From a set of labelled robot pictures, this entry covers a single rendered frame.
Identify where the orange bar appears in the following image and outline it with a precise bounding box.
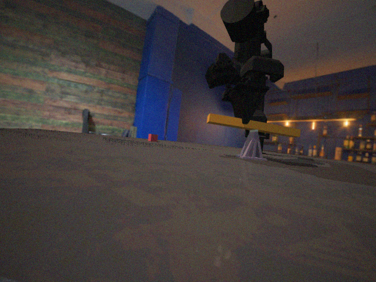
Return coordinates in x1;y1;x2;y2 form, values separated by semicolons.
207;113;301;137

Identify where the small red block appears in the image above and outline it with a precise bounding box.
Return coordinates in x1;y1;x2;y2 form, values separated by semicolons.
148;134;158;142

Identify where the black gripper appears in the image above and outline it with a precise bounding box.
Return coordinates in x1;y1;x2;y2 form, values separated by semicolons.
221;48;284;125

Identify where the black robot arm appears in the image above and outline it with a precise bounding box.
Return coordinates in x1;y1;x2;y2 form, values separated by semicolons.
205;0;272;123

